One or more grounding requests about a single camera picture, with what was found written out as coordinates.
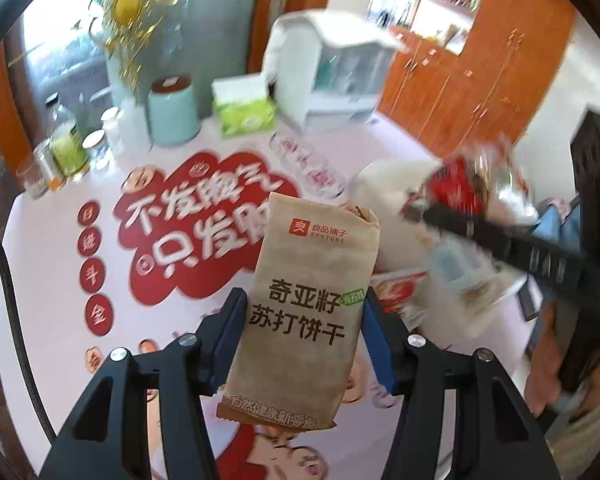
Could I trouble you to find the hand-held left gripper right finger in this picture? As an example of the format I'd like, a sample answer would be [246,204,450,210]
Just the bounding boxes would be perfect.
[362,287,563,480]

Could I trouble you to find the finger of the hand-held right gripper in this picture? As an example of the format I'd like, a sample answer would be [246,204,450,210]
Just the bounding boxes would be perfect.
[405,205,586,291]

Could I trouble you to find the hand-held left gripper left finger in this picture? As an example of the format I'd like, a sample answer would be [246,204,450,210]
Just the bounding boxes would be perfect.
[40,287,248,480]

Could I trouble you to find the red snack packet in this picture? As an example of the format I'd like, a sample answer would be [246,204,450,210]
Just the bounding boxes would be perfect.
[402,135,538,226]

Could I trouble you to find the brown cracker packet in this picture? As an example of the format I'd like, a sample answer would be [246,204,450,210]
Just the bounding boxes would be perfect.
[216,191,381,433]

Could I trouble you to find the white bag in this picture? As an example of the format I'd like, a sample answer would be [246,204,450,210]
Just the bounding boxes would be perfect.
[347,157,446,276]

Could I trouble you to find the person's right hand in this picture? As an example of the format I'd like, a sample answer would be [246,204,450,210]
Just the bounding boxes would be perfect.
[525,310,571,411]

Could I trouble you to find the person's leg blue jeans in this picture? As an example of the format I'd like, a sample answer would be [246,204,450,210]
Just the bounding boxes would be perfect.
[530,195,583,256]

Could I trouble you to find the red white snack box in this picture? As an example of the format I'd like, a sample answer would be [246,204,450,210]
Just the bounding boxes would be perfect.
[370,270,431,331]

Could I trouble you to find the black furniture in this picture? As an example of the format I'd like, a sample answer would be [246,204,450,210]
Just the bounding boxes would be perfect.
[570,110,600,211]

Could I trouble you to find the wooden cabinet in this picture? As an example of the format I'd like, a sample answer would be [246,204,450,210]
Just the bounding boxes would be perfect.
[375,0,578,161]

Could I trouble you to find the green tissue box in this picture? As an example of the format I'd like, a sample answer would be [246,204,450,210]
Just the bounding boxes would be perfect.
[211,74,278,138]

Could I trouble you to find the teal canister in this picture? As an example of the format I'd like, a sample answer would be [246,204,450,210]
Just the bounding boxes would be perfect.
[146,75,201,148]

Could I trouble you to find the small white lid jar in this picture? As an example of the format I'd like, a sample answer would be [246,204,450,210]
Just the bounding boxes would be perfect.
[82,130,113,171]

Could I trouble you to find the green label glass jar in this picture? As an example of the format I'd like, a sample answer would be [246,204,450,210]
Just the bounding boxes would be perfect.
[47,95,91,181]

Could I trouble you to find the clear glass jar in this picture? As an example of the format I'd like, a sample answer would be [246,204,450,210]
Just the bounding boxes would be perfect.
[17,152,56,198]

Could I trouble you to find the white vase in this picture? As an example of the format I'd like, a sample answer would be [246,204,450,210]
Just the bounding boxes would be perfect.
[107,55,151,153]

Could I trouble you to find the white countertop cabinet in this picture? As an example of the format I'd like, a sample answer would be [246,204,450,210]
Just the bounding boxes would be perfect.
[262,10,406,133]

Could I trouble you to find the gold tinsel decoration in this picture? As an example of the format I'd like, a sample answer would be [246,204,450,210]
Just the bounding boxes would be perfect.
[87,0,173,91]

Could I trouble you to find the black cable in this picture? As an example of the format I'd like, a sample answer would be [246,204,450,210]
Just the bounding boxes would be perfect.
[0,210,56,446]

